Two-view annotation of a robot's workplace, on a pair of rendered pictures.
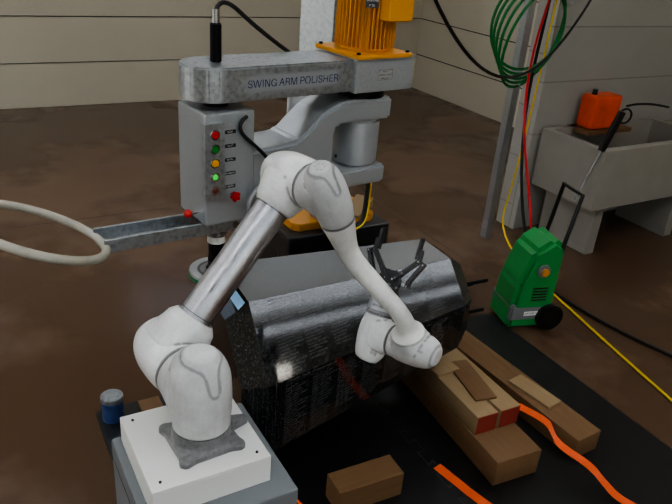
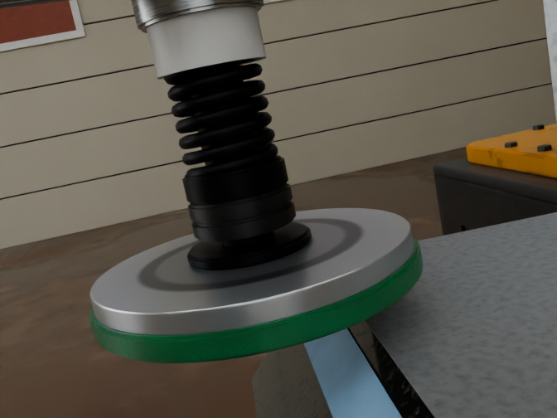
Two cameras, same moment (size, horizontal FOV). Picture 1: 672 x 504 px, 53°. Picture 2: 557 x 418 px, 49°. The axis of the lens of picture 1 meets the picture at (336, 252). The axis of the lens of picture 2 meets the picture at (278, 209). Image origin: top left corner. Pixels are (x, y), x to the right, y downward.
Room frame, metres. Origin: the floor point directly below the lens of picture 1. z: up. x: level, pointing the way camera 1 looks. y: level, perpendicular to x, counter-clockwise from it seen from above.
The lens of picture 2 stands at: (2.04, 0.29, 0.98)
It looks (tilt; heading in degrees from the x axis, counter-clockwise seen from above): 11 degrees down; 25
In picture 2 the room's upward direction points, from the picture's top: 11 degrees counter-clockwise
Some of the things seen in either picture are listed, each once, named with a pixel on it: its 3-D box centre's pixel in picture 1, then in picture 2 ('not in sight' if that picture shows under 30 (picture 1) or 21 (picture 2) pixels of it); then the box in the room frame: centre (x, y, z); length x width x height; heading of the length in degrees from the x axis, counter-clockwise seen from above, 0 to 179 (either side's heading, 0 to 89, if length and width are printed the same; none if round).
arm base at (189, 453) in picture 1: (208, 428); not in sight; (1.42, 0.30, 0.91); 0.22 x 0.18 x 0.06; 125
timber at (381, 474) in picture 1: (364, 484); not in sight; (2.11, -0.20, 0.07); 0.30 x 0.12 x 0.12; 119
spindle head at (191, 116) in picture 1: (235, 160); not in sight; (2.44, 0.41, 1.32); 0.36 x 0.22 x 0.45; 129
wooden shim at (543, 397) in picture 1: (534, 391); not in sight; (2.77, -1.04, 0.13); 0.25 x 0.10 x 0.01; 39
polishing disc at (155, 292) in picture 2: (216, 269); (252, 258); (2.39, 0.47, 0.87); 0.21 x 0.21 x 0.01
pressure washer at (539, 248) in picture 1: (535, 255); not in sight; (3.73, -1.21, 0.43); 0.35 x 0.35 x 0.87; 16
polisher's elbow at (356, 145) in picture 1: (355, 137); not in sight; (2.81, -0.04, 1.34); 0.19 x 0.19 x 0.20
